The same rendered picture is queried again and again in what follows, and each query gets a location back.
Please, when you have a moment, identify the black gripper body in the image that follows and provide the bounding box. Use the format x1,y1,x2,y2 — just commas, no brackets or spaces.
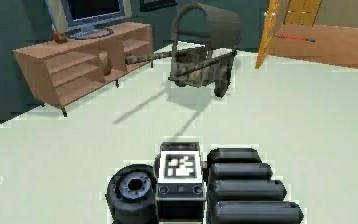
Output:
105,163,161,224

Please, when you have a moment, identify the brown wooden television stand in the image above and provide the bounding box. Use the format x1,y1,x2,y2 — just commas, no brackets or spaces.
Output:
12,21,155,118

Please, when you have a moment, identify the grey covered wooden cart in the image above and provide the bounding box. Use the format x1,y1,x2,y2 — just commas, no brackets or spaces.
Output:
125,3,244,99

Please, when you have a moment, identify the small red brown statue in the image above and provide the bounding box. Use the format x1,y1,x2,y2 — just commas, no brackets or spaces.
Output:
51,24,68,45

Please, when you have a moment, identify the grey television set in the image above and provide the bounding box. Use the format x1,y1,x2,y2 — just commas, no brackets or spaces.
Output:
44,0,127,41

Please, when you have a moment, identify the red pencil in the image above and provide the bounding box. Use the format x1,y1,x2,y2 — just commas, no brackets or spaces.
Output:
279,35,316,43

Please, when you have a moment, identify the dark framed wall picture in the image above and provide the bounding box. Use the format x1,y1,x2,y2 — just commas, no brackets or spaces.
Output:
139,0,179,12

